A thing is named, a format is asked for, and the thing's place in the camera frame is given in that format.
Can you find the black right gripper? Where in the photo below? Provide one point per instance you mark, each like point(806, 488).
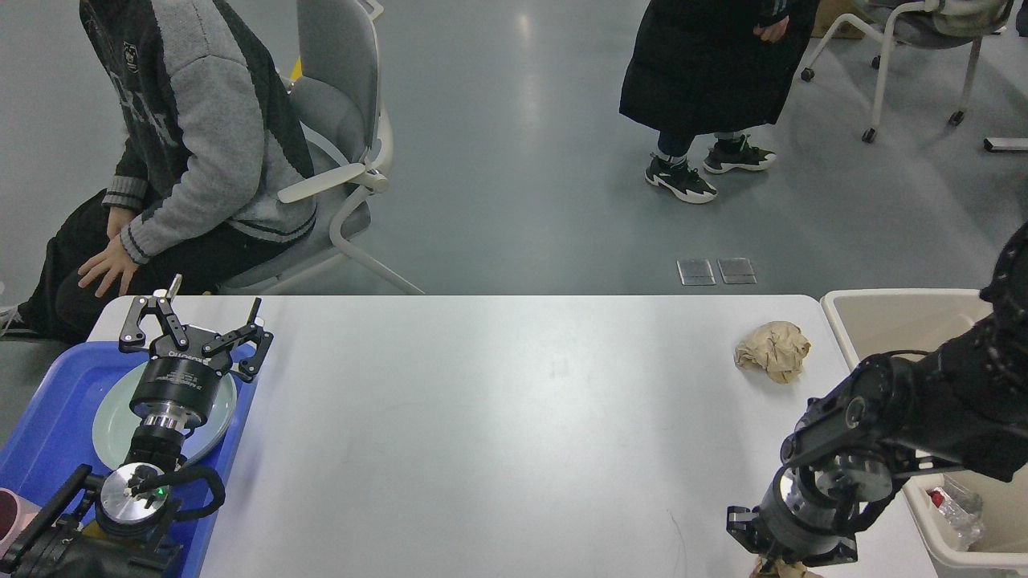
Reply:
point(796, 522)

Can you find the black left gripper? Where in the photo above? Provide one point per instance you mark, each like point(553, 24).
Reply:
point(181, 381)

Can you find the brown paper ball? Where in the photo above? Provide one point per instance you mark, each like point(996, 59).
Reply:
point(778, 348)
point(766, 568)

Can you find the green plate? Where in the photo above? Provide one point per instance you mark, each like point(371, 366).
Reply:
point(115, 422)

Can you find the foil tray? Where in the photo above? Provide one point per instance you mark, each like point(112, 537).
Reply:
point(962, 509)

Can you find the pink mug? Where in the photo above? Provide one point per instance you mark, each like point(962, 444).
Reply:
point(16, 514)

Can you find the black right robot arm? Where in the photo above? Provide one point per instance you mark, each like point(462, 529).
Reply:
point(962, 407)

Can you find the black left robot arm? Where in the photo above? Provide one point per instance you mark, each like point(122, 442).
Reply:
point(117, 524)

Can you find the seated person's hand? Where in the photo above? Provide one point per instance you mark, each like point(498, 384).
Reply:
point(112, 268)

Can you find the beige plastic bin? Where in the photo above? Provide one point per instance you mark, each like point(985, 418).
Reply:
point(885, 320)

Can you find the person at left edge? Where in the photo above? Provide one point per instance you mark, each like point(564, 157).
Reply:
point(211, 140)

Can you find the right floor outlet plate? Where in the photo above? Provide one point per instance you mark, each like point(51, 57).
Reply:
point(737, 271)

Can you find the floor outlet plate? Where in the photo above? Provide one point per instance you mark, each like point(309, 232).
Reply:
point(737, 271)
point(696, 272)

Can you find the left floor outlet plate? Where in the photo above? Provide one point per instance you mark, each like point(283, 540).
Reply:
point(696, 272)

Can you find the grey office chair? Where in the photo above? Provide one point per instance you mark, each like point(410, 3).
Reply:
point(337, 98)

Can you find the person in black sneakers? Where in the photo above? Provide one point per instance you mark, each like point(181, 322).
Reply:
point(712, 67)

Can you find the cardboard box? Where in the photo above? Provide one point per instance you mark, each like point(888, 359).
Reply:
point(829, 11)

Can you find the white office chair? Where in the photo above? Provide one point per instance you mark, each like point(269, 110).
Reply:
point(924, 25)

